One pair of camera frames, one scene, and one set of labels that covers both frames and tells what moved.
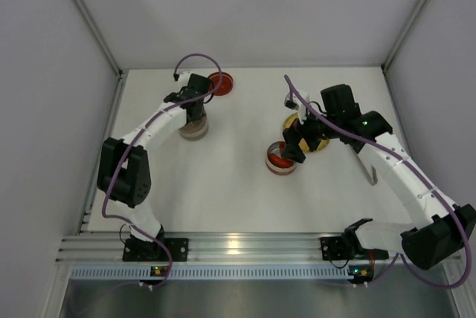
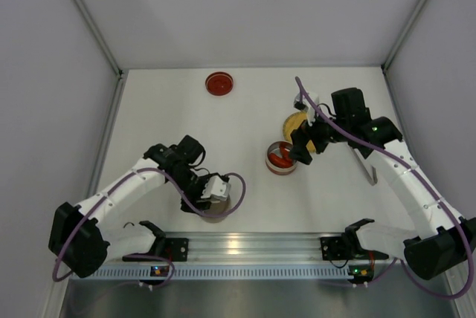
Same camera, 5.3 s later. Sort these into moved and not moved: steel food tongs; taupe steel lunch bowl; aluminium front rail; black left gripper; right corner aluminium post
Moved: black left gripper; taupe steel lunch bowl
Not moved: right corner aluminium post; steel food tongs; aluminium front rail
